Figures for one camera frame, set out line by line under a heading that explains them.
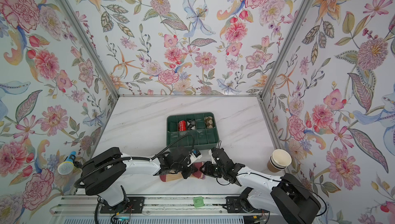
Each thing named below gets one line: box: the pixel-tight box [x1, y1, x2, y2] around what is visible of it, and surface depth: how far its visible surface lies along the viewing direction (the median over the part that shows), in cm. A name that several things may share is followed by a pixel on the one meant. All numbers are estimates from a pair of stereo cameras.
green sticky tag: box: [193, 196, 205, 208], surface depth 76 cm
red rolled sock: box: [177, 120, 187, 132], surface depth 100 cm
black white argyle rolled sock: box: [186, 119, 196, 130], surface depth 100 cm
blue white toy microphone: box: [57, 151, 77, 176], surface depth 63 cm
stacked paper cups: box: [266, 148, 293, 173], surface depth 79 cm
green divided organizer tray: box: [166, 112, 220, 152], surface depth 100 cm
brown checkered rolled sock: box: [204, 116, 214, 129], surface depth 100 cm
